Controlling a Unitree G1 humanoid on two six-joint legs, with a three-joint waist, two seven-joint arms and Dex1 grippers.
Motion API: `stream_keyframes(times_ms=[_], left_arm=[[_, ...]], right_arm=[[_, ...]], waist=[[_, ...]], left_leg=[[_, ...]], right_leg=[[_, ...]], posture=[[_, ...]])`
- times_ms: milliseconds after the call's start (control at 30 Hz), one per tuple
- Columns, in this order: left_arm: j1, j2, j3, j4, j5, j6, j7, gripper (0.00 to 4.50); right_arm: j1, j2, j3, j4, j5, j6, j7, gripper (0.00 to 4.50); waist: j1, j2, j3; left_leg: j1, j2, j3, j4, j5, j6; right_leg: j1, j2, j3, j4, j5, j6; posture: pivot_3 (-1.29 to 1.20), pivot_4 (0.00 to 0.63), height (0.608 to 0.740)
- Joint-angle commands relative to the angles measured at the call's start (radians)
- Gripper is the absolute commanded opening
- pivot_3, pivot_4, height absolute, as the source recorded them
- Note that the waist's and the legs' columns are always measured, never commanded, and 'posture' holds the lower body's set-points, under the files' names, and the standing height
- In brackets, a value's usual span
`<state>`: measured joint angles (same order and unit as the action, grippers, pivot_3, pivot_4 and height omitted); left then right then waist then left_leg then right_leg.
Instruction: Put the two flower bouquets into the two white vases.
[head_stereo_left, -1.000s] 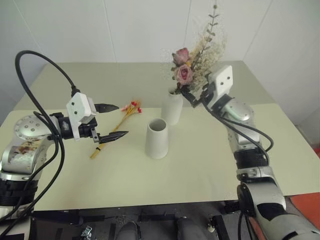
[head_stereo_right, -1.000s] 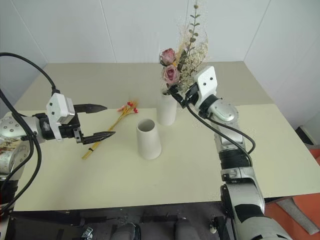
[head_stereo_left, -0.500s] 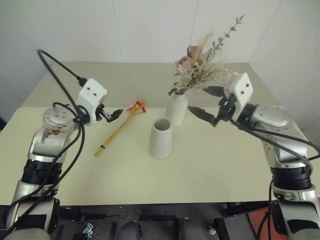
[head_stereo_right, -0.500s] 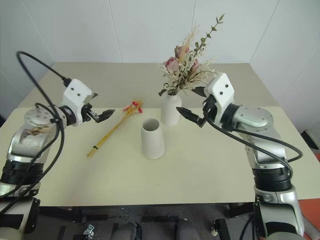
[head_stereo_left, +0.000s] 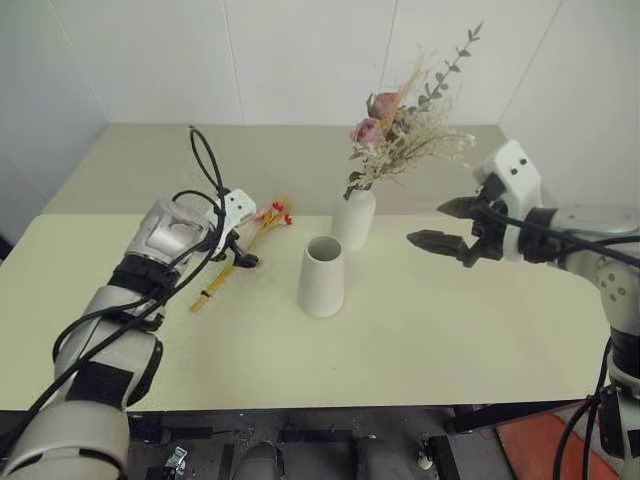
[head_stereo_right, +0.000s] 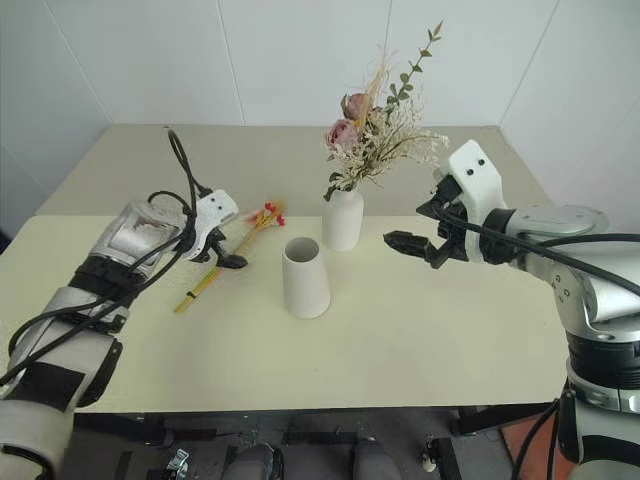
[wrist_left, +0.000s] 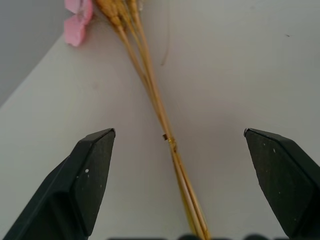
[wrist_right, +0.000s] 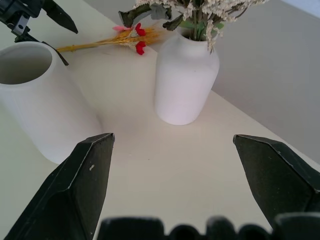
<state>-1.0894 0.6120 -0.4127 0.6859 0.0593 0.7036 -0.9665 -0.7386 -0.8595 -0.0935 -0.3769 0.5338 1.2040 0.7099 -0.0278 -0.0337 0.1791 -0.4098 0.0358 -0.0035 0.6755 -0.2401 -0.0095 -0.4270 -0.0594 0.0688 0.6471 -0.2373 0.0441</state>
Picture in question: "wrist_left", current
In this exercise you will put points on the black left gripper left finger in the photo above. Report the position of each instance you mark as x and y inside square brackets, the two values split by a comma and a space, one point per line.
[75, 190]

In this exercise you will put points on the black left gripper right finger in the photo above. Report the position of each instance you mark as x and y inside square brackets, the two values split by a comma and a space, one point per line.
[282, 180]

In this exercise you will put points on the pink flower bouquet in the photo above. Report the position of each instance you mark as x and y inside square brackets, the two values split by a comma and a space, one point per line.
[78, 22]

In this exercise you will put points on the dried wheat stalk bouquet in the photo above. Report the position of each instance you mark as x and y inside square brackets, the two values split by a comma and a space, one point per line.
[160, 112]

